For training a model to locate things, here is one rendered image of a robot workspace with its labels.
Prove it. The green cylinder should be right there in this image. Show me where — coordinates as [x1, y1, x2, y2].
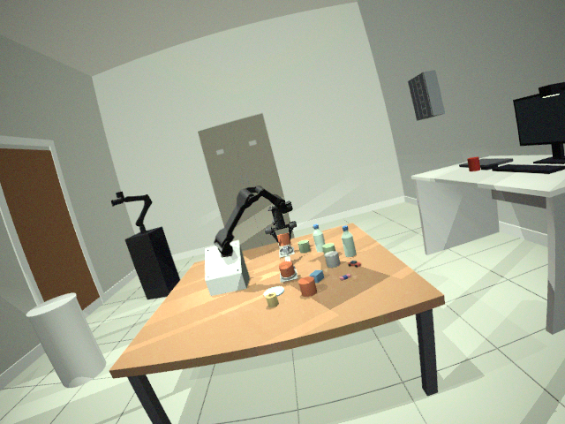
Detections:
[323, 244, 335, 254]
[298, 240, 311, 254]

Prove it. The orange cylinder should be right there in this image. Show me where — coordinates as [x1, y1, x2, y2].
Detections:
[279, 261, 295, 277]
[299, 276, 317, 297]
[277, 233, 291, 246]

